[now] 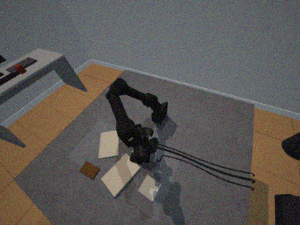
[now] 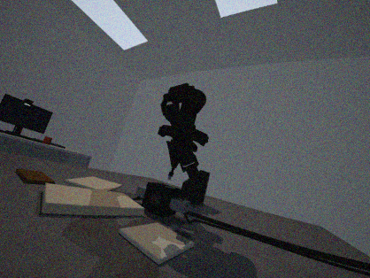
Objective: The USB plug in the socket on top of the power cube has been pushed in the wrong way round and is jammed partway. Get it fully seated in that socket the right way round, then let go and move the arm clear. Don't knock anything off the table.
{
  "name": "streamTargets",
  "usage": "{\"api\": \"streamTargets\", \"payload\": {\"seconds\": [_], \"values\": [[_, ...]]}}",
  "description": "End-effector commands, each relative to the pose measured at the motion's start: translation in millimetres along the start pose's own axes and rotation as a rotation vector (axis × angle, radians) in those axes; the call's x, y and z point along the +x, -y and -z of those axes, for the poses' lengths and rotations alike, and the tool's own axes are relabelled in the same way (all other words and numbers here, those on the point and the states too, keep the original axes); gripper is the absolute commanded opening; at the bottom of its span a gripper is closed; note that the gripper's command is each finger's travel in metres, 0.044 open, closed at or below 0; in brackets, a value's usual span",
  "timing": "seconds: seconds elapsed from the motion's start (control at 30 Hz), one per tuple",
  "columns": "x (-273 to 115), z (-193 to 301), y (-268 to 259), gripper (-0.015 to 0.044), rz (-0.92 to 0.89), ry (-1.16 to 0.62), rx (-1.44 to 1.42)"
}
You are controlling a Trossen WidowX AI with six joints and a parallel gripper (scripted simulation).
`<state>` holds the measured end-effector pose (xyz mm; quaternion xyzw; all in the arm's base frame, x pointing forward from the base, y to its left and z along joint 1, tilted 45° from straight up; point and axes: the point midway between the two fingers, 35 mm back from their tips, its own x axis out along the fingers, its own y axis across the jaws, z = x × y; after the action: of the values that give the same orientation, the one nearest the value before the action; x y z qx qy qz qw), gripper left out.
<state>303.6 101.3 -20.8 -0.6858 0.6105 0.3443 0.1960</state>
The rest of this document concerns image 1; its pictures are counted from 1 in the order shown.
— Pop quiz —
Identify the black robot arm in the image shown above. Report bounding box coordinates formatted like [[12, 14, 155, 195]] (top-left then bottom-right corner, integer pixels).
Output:
[[106, 78, 163, 162]]

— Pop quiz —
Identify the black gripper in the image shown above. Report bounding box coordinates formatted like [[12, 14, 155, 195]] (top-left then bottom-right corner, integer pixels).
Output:
[[129, 127, 154, 165]]

